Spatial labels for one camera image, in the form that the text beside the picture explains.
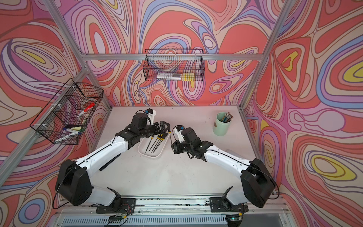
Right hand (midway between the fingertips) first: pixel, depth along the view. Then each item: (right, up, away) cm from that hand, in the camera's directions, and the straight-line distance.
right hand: (173, 149), depth 81 cm
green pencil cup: (+32, +15, +11) cm, 37 cm away
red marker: (-47, +23, -4) cm, 53 cm away
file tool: (-2, +10, +1) cm, 10 cm away
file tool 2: (-11, +4, +17) cm, 21 cm away
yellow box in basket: (+9, +46, +10) cm, 47 cm away
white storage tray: (-15, -2, +15) cm, 21 cm away
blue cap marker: (-50, +12, -11) cm, 52 cm away
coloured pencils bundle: (+35, +19, +9) cm, 41 cm away
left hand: (-4, +13, 0) cm, 14 cm away
